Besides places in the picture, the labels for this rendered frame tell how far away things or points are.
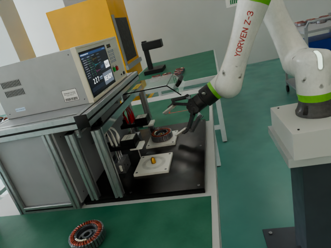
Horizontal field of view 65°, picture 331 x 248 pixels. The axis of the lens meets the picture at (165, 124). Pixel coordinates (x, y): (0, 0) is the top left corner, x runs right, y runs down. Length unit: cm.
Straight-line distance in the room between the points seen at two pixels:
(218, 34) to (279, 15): 510
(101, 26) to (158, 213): 411
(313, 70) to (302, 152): 30
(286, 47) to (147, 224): 89
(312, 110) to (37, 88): 105
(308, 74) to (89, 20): 412
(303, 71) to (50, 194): 107
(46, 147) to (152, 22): 557
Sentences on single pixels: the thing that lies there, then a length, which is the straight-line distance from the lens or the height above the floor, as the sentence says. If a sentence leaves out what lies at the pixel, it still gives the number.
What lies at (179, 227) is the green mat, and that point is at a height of 75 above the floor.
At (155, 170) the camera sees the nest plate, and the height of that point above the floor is 78.
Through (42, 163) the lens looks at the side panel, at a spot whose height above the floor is 96.
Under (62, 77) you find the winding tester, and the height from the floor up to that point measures 123.
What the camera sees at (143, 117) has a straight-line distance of 130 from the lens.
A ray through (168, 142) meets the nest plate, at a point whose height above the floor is 78.
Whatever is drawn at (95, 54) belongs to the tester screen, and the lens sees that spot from 111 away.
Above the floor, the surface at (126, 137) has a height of 92.
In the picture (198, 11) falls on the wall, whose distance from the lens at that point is 627.
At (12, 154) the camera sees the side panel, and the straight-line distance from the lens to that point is 112.
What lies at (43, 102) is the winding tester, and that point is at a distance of 110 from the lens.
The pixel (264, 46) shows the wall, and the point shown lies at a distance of 645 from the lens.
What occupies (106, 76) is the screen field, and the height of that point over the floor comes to 118.
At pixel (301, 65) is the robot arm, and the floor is 106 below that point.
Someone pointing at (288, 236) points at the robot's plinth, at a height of 2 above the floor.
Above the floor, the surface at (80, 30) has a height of 154.
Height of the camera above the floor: 132
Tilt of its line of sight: 21 degrees down
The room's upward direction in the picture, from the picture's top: 15 degrees counter-clockwise
